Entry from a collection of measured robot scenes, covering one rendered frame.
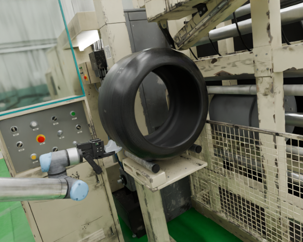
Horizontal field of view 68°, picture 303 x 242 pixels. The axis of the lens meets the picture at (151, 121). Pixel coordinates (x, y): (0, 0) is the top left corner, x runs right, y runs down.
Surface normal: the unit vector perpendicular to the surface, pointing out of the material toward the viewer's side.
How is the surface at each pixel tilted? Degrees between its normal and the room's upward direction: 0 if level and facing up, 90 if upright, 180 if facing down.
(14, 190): 86
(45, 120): 90
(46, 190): 86
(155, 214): 90
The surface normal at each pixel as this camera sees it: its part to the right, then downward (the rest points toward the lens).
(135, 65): -0.11, -0.40
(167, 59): 0.47, -0.06
